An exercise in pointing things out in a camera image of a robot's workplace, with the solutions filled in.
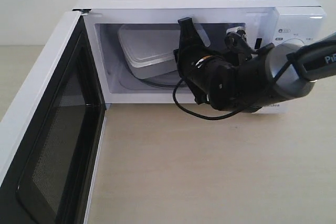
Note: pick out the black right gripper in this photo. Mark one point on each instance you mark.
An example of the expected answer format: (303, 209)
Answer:
(210, 75)

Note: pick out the white plastic lidded container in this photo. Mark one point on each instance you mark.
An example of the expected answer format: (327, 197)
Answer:
(148, 48)

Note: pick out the white microwave door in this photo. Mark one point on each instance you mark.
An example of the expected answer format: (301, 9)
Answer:
(50, 133)

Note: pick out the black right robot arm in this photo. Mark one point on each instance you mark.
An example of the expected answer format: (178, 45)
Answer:
(247, 79)

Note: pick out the glass microwave turntable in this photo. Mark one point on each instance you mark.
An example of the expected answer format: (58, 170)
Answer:
(160, 75)

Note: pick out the white microwave oven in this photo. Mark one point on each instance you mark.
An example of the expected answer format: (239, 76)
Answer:
(265, 21)

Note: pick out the white control knob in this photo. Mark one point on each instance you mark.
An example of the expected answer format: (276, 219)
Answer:
(294, 41)

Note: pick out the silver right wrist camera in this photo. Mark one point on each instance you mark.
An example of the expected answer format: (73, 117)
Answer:
(236, 41)

